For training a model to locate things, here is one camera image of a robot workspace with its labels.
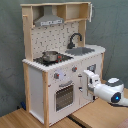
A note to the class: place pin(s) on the red stove knob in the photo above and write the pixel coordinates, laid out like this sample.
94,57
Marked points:
74,69
56,75

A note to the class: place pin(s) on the grey range hood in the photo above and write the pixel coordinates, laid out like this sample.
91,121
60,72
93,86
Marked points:
48,18

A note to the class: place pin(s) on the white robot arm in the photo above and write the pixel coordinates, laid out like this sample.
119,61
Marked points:
112,91

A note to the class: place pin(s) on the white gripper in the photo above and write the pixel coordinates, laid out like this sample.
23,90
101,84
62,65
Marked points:
90,80

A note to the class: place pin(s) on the red left stove knob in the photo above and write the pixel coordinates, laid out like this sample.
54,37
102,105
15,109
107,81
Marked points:
56,75

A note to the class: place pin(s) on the red right stove knob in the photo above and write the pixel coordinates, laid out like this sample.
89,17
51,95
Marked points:
74,69

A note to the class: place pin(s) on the black stove top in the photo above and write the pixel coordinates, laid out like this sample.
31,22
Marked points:
60,58

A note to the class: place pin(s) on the black toy faucet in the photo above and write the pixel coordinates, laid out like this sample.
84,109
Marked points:
73,40

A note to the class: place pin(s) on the wooden toy kitchen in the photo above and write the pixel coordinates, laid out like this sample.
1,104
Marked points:
40,84

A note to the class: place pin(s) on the white oven door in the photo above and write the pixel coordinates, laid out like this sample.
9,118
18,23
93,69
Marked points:
64,97

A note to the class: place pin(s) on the silver toy pot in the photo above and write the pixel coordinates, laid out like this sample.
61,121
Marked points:
50,56

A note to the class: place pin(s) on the grey sink basin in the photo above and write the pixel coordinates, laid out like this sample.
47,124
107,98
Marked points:
79,51

